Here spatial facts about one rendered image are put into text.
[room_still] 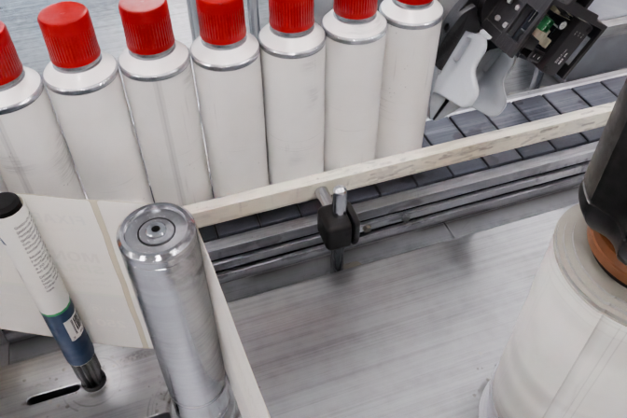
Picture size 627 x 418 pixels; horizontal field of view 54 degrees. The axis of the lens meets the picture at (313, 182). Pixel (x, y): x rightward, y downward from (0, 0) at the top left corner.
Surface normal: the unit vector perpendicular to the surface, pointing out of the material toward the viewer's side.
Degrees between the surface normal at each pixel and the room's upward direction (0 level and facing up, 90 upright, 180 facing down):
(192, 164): 90
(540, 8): 60
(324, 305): 0
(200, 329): 90
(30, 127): 90
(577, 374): 92
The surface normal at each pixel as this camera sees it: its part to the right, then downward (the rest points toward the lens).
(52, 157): 0.89, 0.32
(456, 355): 0.00, -0.71
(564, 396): -0.64, 0.50
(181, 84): 0.76, 0.46
